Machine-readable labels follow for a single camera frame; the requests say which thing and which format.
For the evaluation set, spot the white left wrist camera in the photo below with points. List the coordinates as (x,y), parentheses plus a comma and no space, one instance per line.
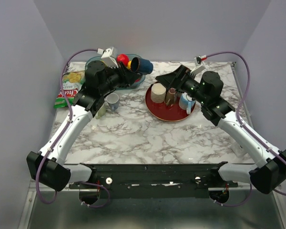
(108,56)

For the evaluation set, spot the beige mug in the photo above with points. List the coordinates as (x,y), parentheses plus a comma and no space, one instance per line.
(158,93)

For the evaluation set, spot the green chips bag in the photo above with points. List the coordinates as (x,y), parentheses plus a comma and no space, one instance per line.
(71,83)

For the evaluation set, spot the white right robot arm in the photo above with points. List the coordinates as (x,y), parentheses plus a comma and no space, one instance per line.
(269,169)

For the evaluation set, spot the teal plastic fruit container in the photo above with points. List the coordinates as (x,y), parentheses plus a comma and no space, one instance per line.
(130,56)

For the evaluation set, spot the sage green mug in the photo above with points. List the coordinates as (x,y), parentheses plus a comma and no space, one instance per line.
(101,112)

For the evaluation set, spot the dark blue mug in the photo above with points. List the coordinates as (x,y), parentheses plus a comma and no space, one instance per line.
(142,66)

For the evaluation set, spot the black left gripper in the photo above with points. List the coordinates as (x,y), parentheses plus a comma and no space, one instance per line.
(127,76)

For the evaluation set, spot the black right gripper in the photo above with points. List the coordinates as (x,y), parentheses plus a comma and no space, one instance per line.
(177,78)

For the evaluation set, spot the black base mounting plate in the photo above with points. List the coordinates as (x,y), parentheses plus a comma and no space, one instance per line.
(156,180)

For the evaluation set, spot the red round tray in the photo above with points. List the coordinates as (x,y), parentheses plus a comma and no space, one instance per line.
(166,113)

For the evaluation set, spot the white box with knob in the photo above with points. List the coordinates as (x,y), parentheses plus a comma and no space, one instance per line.
(238,150)

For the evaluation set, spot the light blue textured mug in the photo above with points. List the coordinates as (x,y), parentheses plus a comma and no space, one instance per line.
(113,101)

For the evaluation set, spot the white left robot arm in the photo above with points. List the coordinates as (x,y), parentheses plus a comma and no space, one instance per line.
(47,166)

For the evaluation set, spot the brown small mug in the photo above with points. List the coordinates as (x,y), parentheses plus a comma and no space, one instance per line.
(170,97)

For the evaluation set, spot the white blue mug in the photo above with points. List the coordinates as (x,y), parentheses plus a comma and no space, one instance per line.
(186,103)

